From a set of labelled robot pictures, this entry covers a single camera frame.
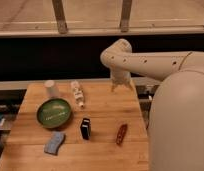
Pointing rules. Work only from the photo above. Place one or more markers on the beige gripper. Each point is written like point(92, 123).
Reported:
point(120, 77)

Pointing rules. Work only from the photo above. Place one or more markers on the white ceramic cup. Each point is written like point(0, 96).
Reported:
point(51, 89)

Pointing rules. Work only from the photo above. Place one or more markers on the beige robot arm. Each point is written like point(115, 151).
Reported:
point(176, 122)

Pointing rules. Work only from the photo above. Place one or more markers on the black eraser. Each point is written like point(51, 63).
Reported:
point(86, 128)

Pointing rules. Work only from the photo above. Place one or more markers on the white squeeze tube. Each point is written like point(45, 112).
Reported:
point(78, 93)

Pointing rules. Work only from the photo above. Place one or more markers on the red brown snack bar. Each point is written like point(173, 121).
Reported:
point(121, 134)

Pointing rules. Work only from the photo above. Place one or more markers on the green bowl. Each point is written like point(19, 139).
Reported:
point(54, 113)

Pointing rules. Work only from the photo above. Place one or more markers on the blue sponge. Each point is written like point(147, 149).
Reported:
point(53, 145)

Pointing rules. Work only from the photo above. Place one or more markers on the right metal post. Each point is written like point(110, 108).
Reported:
point(125, 15)

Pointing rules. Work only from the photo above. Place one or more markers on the metal post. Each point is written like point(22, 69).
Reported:
point(60, 16)
point(125, 15)

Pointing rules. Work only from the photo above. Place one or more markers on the left metal post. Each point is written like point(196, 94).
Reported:
point(60, 16)

